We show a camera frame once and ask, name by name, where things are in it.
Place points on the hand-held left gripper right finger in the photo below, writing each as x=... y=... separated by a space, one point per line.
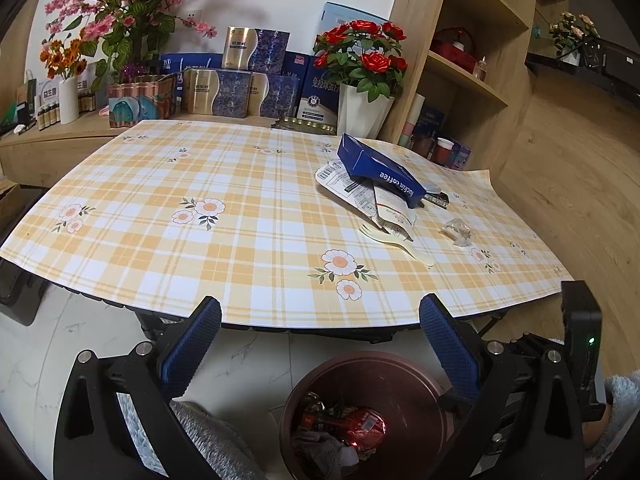
x=450 y=347

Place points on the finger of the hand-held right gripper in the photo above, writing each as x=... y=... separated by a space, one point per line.
x=530 y=342

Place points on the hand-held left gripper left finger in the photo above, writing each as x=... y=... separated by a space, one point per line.
x=192 y=347

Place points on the brown plastic bin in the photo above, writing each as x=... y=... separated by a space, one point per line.
x=380 y=380

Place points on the cream plastic spork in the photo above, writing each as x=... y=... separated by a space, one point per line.
x=405 y=250

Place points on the clear plastic wrap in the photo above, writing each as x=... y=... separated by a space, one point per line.
x=456 y=232

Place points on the crushed red drink can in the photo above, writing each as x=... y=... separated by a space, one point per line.
x=365 y=427

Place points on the white printed sachet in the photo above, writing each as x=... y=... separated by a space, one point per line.
x=392 y=210

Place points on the dark small packet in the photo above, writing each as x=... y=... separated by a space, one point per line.
x=437 y=196

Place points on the blue paper carton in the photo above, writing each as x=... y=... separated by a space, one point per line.
x=370 y=165

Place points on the white label paper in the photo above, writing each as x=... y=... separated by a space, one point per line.
x=335 y=180

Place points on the person's right forearm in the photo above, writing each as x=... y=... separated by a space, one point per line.
x=622 y=395

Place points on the grey fuzzy clothing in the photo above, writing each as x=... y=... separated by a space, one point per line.
x=210 y=440

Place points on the checked floral tablecloth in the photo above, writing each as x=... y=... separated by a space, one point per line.
x=200 y=240

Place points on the black case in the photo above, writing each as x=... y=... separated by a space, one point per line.
x=20 y=295

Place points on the purple teal box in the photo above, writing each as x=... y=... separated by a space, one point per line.
x=461 y=156

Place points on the brown cup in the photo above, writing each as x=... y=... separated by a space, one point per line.
x=422 y=147

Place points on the white paper cup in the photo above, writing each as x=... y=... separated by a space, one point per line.
x=444 y=142

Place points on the pink cup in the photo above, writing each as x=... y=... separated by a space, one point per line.
x=410 y=127

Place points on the blue printed box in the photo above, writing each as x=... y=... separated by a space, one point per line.
x=431 y=122

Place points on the cardboard box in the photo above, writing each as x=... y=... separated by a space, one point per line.
x=9 y=205

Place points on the wooden sideboard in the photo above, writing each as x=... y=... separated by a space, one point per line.
x=50 y=147

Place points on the striped decorated tin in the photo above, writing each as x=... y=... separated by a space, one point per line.
x=140 y=107

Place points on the dark counter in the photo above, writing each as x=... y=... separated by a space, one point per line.
x=590 y=72

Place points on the white faceted vase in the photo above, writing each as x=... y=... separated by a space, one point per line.
x=362 y=112

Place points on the blue gold gift box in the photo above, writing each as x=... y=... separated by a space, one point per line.
x=215 y=92
x=275 y=95
x=255 y=50

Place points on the small glass bottle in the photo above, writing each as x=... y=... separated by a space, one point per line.
x=480 y=70

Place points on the row of small amber bottles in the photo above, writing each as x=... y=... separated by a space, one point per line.
x=47 y=117

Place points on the blue white emblem box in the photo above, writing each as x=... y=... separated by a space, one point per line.
x=317 y=105

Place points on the white ribbed vase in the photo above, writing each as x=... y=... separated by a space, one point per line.
x=69 y=102

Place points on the white product box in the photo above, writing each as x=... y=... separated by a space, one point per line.
x=90 y=80
x=50 y=95

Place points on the blue flat box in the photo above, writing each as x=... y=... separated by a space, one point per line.
x=192 y=60

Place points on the pale rose bouquet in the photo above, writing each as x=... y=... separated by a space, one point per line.
x=572 y=32

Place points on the kraft paper bag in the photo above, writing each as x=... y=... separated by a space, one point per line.
x=27 y=95

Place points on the red rose bouquet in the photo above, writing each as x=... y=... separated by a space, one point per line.
x=360 y=57

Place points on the dark blue box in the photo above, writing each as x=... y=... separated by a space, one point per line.
x=297 y=62

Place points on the orange flower bunch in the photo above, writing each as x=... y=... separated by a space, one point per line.
x=62 y=60

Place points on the wooden shelf unit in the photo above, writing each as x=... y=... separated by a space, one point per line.
x=420 y=15

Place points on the pink blossom bouquet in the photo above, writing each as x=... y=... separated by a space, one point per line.
x=125 y=5

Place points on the light blue white box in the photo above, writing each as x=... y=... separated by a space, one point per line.
x=340 y=12

